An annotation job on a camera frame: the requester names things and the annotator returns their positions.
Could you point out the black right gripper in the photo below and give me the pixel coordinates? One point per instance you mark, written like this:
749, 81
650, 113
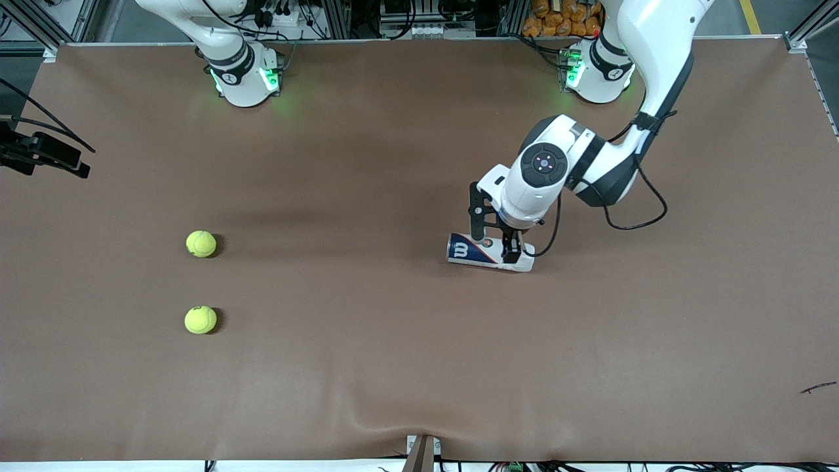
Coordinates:
26, 152

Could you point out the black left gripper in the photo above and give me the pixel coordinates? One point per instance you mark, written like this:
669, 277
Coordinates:
510, 237

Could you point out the blue white tennis ball can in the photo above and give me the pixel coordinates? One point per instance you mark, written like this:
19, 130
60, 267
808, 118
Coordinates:
468, 252

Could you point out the tennis ball with script logo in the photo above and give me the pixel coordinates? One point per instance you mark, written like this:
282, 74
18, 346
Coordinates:
200, 244

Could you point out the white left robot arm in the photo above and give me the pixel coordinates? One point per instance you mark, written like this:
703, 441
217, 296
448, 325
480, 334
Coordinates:
655, 39

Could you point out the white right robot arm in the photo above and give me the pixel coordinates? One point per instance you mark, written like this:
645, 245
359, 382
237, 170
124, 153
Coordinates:
242, 72

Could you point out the tennis ball with block lettering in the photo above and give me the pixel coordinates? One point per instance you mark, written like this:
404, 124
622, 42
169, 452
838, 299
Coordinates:
200, 320

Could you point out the brown table cover sheet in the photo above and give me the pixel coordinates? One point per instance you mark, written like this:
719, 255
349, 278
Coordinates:
393, 360

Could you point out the white power strip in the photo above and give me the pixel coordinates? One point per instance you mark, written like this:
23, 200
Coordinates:
439, 29

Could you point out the pile of orange objects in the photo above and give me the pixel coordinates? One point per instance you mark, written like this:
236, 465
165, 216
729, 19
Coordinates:
564, 19

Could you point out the aluminium frame profile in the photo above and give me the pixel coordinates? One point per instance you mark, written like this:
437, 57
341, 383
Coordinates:
39, 19
809, 29

